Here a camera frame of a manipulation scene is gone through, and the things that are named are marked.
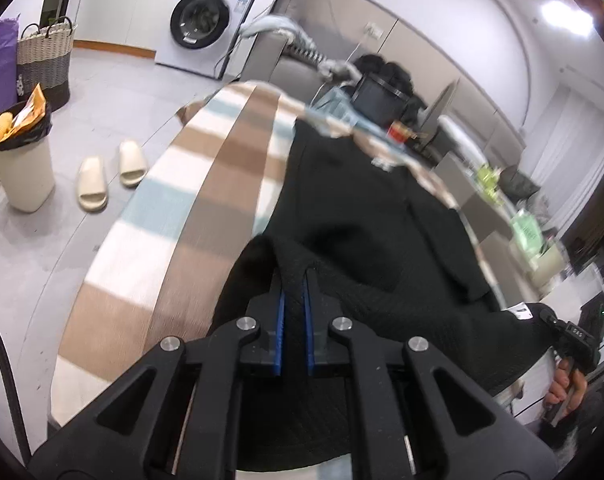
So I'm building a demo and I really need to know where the cream trash bin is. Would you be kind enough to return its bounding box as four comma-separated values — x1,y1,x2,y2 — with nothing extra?
0,85,56,213

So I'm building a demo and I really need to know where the white pillow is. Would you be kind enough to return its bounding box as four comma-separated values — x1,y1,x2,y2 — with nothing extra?
438,115,488,153

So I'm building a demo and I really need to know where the black sweater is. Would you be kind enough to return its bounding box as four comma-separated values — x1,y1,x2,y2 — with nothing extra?
209,119,558,473

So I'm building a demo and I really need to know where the pale crumpled garment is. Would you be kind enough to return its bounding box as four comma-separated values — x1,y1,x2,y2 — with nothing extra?
317,57,363,83

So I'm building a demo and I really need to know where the cream cylinder container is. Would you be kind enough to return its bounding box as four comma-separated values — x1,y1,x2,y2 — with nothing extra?
534,245,565,291

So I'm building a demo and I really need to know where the green plastic bag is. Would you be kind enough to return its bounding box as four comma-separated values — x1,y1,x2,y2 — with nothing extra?
509,210,545,261

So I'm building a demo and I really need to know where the cream slipper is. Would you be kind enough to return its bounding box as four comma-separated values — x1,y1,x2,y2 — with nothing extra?
76,156,108,212
118,140,148,188

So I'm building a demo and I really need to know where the black rice cooker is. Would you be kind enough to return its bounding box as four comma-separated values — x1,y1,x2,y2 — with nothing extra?
353,72,413,126

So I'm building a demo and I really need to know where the teal covered side table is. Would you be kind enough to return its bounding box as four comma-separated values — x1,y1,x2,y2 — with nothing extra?
309,85,403,146

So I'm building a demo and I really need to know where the person's right forearm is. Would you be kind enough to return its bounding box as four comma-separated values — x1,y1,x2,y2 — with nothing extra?
534,395,604,466

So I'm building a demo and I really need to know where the black jacket pile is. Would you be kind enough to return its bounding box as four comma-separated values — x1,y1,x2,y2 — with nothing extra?
354,54,427,121

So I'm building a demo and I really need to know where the white kitchen cabinet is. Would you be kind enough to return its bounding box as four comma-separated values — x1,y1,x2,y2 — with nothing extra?
74,0,193,58

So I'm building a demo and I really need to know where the green toy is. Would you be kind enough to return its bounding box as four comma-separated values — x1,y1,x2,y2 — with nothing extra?
474,164,500,196

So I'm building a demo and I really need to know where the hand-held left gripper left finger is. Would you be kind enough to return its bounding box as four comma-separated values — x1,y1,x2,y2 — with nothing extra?
29,270,287,480

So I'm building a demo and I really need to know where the person's right hand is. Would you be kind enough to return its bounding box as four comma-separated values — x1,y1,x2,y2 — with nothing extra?
542,357,590,423

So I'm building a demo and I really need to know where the white washing machine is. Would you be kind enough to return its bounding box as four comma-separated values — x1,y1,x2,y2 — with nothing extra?
154,0,263,81

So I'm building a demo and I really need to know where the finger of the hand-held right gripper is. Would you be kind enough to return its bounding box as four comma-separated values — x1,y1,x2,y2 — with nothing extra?
532,302,567,337

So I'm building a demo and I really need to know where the black cable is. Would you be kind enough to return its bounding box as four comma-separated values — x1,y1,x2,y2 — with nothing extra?
0,295,32,461

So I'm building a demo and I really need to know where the beige storage block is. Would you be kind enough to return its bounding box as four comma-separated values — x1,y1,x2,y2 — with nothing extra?
434,152,513,241

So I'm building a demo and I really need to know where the light grey garment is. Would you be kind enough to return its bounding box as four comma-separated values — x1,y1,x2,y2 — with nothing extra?
239,14,327,66

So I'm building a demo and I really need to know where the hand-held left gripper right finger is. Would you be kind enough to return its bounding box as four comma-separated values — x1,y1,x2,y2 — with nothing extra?
303,267,560,480

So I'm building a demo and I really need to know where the grey sofa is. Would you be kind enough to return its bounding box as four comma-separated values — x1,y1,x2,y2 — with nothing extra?
242,30,363,111

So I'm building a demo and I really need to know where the grey puffer jacket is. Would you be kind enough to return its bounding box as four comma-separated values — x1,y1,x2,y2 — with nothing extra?
499,165,542,201

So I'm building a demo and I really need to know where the woven laundry basket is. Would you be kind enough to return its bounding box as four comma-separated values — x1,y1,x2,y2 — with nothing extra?
16,16,78,113

